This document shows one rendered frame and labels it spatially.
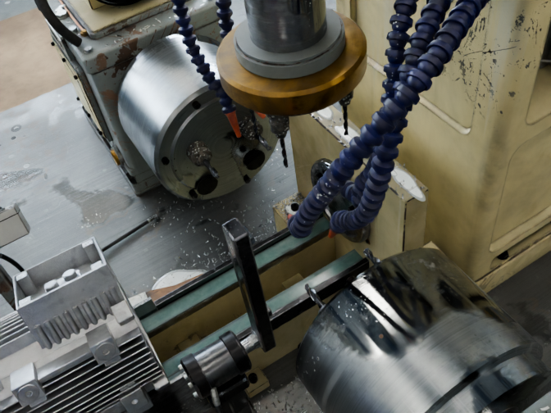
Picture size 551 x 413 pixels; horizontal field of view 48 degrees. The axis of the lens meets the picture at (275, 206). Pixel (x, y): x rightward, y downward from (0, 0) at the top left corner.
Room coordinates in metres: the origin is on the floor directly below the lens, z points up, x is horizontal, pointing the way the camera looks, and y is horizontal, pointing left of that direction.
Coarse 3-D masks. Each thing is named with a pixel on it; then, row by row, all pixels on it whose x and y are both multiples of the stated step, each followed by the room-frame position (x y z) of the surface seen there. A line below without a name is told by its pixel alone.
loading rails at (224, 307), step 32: (320, 224) 0.68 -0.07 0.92; (256, 256) 0.64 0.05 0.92; (288, 256) 0.63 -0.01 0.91; (320, 256) 0.66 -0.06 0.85; (352, 256) 0.60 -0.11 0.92; (192, 288) 0.60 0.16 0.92; (224, 288) 0.59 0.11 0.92; (288, 288) 0.56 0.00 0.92; (320, 288) 0.54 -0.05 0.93; (160, 320) 0.55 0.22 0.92; (192, 320) 0.56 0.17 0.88; (224, 320) 0.58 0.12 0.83; (288, 320) 0.52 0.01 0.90; (160, 352) 0.53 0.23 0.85; (192, 352) 0.48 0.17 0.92; (256, 352) 0.49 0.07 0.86; (288, 352) 0.51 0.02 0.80; (256, 384) 0.46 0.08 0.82
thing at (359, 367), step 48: (384, 288) 0.38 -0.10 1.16; (432, 288) 0.37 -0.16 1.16; (480, 288) 0.38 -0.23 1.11; (336, 336) 0.34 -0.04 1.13; (384, 336) 0.32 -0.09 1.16; (432, 336) 0.31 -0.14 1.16; (480, 336) 0.30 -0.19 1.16; (528, 336) 0.31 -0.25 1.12; (336, 384) 0.30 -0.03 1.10; (384, 384) 0.28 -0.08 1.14; (432, 384) 0.26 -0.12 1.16; (480, 384) 0.25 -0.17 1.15; (528, 384) 0.26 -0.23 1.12
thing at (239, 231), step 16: (224, 224) 0.44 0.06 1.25; (240, 224) 0.44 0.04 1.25; (240, 240) 0.42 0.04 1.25; (240, 256) 0.41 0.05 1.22; (240, 272) 0.42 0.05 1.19; (256, 272) 0.42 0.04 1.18; (240, 288) 0.44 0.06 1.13; (256, 288) 0.42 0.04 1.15; (256, 304) 0.42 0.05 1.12; (256, 320) 0.41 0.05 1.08; (256, 336) 0.42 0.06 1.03; (272, 336) 0.42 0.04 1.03
